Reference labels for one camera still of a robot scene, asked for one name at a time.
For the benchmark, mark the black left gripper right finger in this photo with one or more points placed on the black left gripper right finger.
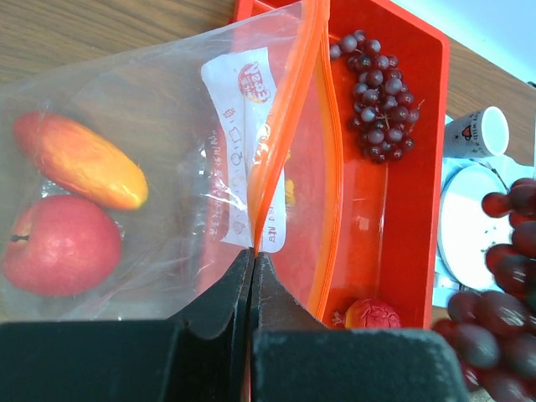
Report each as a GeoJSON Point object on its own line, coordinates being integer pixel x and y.
{"type": "Point", "coordinates": [293, 357]}

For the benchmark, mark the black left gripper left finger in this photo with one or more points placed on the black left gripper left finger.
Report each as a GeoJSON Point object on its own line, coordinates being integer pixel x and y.
{"type": "Point", "coordinates": [198, 354]}

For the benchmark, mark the yellow orange segments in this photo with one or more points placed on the yellow orange segments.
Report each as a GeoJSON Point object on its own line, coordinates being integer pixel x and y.
{"type": "Point", "coordinates": [288, 184]}

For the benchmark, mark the red apple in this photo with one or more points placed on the red apple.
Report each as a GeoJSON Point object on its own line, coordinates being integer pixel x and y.
{"type": "Point", "coordinates": [62, 245]}

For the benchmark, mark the clear zip top bag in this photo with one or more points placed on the clear zip top bag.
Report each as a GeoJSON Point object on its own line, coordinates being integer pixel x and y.
{"type": "Point", "coordinates": [188, 114]}

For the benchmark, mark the dark purple grape bunch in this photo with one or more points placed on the dark purple grape bunch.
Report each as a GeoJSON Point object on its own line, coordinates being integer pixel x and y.
{"type": "Point", "coordinates": [493, 332]}

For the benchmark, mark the red yellow mango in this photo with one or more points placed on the red yellow mango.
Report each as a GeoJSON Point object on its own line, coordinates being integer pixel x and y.
{"type": "Point", "coordinates": [80, 160]}

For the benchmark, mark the red pomegranate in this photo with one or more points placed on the red pomegranate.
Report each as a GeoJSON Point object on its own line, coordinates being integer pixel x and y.
{"type": "Point", "coordinates": [367, 313]}

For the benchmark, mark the red plastic tray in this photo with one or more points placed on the red plastic tray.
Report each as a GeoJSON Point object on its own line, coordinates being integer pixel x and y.
{"type": "Point", "coordinates": [380, 219]}

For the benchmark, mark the round blue yellow plate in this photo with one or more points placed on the round blue yellow plate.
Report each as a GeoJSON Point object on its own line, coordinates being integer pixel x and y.
{"type": "Point", "coordinates": [465, 226]}

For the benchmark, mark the white grey mug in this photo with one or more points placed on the white grey mug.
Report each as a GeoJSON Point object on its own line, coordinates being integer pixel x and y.
{"type": "Point", "coordinates": [483, 133]}

